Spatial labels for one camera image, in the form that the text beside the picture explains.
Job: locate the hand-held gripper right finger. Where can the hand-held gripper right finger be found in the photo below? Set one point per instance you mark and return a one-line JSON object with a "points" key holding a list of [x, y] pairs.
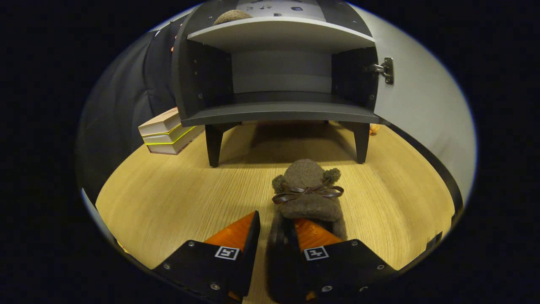
{"points": [[295, 253]]}

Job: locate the dark grey shoe cabinet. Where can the dark grey shoe cabinet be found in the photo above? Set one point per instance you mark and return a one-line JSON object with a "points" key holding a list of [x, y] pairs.
{"points": [[278, 113]]}

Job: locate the metal door hinge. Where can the metal door hinge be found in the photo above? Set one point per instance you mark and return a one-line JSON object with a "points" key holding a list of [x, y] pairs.
{"points": [[388, 69]]}

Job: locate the black backdrop cloth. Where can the black backdrop cloth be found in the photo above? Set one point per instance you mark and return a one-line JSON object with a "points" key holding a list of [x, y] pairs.
{"points": [[118, 105]]}

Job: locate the brown fuzzy shoe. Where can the brown fuzzy shoe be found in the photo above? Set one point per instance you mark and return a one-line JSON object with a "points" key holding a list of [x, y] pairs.
{"points": [[310, 207], [232, 17]]}

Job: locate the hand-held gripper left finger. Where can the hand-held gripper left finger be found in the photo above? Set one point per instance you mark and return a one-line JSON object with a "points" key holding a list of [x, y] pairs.
{"points": [[251, 253]]}

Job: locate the small orange object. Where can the small orange object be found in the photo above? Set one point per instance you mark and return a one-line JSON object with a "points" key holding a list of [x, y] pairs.
{"points": [[374, 129]]}

